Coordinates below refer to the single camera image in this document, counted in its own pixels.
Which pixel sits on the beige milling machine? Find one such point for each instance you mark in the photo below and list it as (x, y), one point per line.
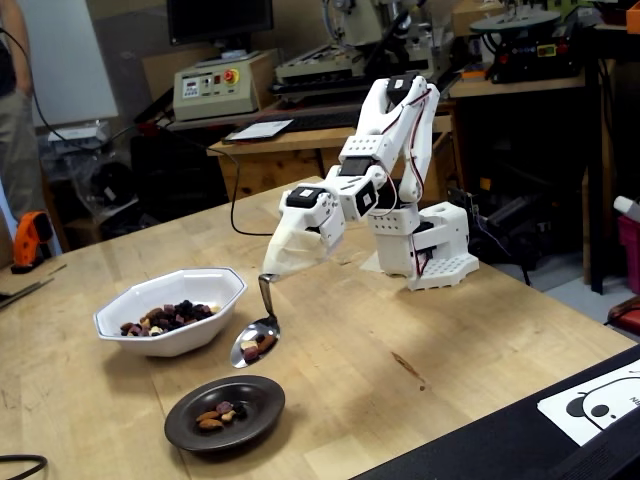
(350, 25)

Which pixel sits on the wooden shelf board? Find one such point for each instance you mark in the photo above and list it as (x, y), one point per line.
(500, 89)

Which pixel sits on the person in khaki trousers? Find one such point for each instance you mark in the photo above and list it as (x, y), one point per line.
(15, 150)

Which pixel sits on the white panda card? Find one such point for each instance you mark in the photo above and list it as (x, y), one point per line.
(560, 407)

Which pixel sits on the black keyboard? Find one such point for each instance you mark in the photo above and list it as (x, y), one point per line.
(325, 121)

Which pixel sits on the white octagonal bowl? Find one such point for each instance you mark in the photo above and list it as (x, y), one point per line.
(165, 345)

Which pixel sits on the red chair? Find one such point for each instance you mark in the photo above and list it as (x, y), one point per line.
(627, 317)

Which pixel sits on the beige control box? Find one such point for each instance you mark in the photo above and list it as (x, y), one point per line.
(215, 100)

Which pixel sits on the black plastic crate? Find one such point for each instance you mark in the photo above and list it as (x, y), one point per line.
(175, 175)

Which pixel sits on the white plastic item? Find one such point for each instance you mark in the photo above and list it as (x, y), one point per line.
(627, 207)

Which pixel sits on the white board panel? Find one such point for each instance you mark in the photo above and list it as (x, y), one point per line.
(70, 60)

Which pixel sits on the white paper sheet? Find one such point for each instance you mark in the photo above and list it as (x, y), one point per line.
(260, 131)

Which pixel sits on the trail mix pile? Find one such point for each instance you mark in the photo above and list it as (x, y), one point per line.
(170, 317)

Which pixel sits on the small nut serving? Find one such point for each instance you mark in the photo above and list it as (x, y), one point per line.
(210, 424)

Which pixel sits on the beige tape wrap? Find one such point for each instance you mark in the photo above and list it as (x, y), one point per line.
(292, 252)

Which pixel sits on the large black device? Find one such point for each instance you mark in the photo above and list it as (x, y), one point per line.
(500, 450)

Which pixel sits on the white flat box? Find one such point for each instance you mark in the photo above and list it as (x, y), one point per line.
(80, 134)

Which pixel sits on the tan cardboard box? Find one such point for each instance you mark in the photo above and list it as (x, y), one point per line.
(475, 20)

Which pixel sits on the pink plastic bin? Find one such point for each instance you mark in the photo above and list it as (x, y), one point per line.
(631, 250)

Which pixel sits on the orange black hand tool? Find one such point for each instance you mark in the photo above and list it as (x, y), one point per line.
(29, 235)

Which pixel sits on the clear plastic bag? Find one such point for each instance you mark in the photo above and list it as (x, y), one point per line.
(110, 185)

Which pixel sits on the thin grey flat bar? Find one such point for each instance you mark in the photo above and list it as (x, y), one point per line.
(20, 292)

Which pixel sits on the black scroll saw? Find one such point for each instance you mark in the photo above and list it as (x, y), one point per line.
(530, 55)

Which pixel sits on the metal spoon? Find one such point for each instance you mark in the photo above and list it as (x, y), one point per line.
(247, 331)

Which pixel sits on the scooped nuts and fruit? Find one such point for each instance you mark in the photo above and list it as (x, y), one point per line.
(250, 354)

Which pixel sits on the dark brown plate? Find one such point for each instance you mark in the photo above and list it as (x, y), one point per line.
(260, 400)

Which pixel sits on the small orange item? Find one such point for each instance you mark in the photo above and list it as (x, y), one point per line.
(634, 19)

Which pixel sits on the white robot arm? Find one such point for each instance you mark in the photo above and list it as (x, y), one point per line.
(445, 225)

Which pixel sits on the black computer monitor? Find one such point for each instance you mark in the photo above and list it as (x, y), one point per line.
(220, 20)

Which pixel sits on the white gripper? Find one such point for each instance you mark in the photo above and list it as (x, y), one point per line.
(306, 216)

